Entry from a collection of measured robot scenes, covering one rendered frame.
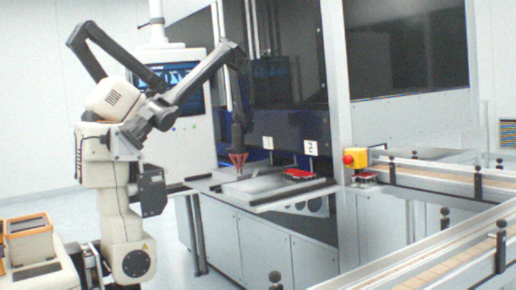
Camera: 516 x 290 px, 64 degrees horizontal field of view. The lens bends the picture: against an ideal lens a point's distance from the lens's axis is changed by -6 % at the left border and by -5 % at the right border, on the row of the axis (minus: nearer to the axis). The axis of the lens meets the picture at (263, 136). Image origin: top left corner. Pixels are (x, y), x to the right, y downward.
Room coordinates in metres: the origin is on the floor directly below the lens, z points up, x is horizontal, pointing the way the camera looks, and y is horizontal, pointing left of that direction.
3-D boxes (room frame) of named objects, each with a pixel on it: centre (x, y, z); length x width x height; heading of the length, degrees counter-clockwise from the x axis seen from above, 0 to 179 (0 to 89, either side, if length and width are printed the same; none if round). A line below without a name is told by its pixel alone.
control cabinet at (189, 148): (2.45, 0.53, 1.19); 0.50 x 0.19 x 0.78; 120
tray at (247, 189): (1.72, -0.02, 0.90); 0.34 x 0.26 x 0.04; 121
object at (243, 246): (2.80, -0.19, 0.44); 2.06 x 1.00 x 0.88; 31
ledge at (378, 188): (1.64, -0.40, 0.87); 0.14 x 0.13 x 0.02; 121
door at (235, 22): (2.29, 0.07, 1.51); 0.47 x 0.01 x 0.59; 31
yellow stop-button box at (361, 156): (1.63, -0.35, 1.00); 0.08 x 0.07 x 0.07; 121
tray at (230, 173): (2.07, 0.06, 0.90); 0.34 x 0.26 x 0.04; 121
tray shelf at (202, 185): (1.89, 0.03, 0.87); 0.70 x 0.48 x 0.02; 31
